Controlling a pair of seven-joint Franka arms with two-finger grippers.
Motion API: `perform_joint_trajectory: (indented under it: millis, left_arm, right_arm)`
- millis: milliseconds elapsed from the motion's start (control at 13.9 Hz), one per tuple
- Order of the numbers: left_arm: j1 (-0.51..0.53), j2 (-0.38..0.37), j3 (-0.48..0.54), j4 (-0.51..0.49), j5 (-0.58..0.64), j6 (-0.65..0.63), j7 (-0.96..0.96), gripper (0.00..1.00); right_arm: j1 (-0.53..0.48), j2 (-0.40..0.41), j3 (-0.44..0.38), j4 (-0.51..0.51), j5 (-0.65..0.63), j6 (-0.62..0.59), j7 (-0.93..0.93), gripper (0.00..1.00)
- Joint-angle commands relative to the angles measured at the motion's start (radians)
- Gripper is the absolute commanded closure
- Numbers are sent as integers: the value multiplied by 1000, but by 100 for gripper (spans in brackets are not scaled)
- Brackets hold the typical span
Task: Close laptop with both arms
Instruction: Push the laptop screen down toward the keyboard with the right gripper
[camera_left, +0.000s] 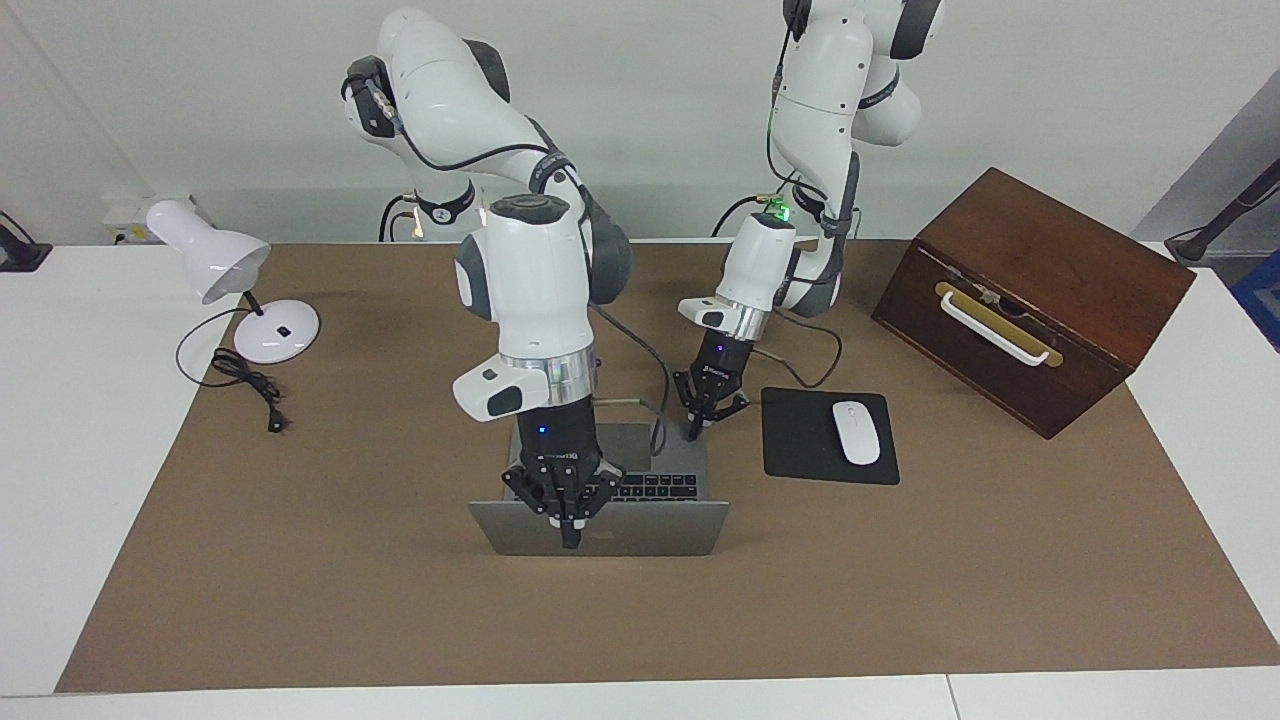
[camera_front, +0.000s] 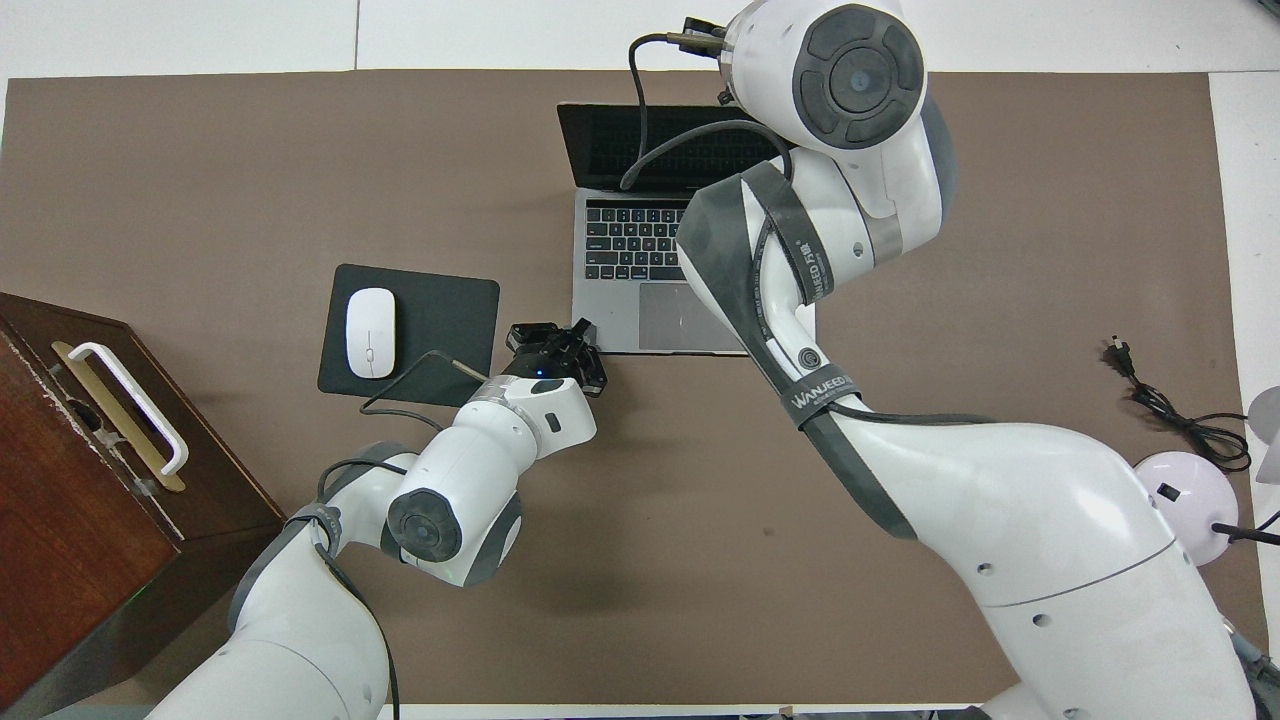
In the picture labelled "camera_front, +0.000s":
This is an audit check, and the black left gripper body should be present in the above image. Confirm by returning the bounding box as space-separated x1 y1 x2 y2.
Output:
505 338 588 387

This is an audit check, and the grey aluminium laptop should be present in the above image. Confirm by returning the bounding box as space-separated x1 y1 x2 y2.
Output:
556 102 818 358

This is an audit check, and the black mouse pad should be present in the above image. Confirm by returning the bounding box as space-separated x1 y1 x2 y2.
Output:
317 263 501 403

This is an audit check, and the white computer mouse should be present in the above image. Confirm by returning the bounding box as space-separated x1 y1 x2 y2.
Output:
345 287 398 381

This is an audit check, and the brown table mat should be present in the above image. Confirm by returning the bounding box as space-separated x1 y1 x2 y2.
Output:
0 68 1276 708

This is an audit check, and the dark brown wooden box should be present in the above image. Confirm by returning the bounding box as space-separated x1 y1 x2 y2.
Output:
0 292 286 716

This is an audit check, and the white desk lamp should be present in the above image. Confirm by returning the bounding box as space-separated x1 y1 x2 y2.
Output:
1133 385 1280 568

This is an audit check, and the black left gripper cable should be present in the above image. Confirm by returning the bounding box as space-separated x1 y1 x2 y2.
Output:
315 349 491 720

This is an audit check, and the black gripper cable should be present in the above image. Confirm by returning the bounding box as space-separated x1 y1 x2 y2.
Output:
619 30 996 426
315 349 491 720

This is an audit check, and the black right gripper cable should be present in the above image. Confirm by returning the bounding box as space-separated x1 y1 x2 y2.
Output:
619 30 996 426

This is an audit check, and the white box handle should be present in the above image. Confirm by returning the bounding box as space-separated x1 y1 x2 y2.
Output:
66 341 190 477

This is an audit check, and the black lamp power cable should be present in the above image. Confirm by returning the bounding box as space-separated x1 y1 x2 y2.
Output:
1108 337 1280 473

